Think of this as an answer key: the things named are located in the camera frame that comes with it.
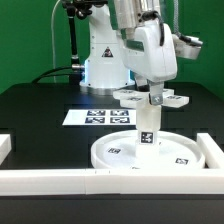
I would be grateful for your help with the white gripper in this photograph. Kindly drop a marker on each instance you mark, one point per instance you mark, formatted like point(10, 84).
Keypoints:
point(144, 55)

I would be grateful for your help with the white cross-shaped table base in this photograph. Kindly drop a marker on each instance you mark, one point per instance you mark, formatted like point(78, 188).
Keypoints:
point(136, 99)

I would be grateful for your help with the white round table top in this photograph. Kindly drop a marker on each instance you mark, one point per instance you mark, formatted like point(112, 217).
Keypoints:
point(133, 150)

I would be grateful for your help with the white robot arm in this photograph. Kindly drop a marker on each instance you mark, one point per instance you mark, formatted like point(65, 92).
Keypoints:
point(110, 20)

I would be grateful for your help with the white marker sheet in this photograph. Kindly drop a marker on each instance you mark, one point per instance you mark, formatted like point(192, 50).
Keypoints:
point(95, 117)

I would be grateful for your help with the white U-shaped fence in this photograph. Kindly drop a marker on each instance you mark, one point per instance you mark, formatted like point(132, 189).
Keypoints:
point(104, 181)

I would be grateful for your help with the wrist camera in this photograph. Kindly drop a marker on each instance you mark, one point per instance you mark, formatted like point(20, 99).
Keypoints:
point(187, 47)

